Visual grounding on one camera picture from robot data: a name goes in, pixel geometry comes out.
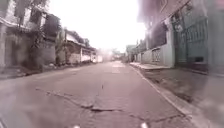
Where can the grey concrete road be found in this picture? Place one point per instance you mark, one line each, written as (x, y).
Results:
(100, 86)

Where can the robot's own part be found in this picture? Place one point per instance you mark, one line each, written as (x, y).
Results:
(144, 125)
(76, 126)

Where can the building with green gate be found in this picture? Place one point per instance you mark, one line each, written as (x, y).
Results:
(196, 40)

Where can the dirt verge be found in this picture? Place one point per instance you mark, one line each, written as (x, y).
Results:
(23, 71)

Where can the grey building with trees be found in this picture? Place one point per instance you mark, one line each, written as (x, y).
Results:
(20, 43)

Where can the raised concrete pavement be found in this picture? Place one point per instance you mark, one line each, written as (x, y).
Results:
(186, 86)

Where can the low building with white wall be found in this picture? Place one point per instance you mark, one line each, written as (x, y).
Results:
(78, 53)

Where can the row of buildings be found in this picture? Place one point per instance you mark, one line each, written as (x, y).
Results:
(133, 53)

